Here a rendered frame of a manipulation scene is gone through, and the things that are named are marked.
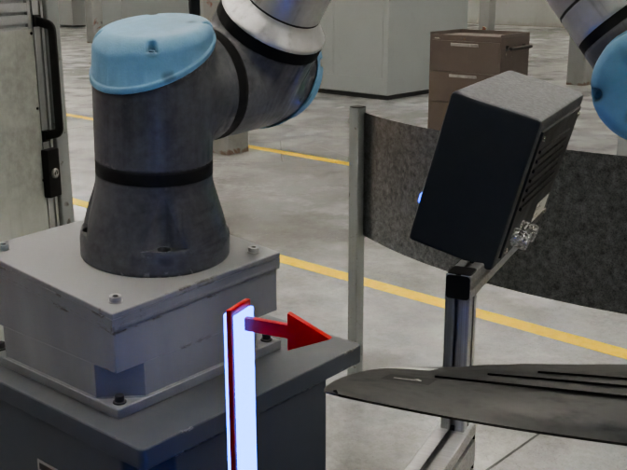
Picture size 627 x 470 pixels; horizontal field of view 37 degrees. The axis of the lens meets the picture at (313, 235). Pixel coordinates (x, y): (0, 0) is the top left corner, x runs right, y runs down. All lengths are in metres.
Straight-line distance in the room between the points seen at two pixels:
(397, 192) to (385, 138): 0.17
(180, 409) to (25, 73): 1.77
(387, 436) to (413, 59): 7.94
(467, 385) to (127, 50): 0.49
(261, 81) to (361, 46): 9.49
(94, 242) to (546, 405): 0.56
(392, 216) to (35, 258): 2.02
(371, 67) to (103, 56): 9.52
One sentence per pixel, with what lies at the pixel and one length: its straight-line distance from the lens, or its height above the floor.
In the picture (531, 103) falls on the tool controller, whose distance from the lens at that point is 1.16.
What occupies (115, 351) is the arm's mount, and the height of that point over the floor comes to 1.07.
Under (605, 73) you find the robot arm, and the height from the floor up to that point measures 1.33.
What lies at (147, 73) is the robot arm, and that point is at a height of 1.30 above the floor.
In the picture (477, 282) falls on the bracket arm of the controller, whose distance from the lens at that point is 1.12.
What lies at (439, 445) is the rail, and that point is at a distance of 1.15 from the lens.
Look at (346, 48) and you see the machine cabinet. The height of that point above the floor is 0.53.
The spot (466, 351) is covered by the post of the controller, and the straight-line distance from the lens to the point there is 1.12.
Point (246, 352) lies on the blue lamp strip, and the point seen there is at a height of 1.16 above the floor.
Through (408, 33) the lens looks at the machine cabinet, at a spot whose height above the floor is 0.70.
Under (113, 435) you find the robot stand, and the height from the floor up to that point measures 1.00.
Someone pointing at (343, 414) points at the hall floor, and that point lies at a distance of 3.11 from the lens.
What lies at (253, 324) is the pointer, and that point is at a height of 1.18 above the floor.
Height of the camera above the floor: 1.39
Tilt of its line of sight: 16 degrees down
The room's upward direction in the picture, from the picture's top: straight up
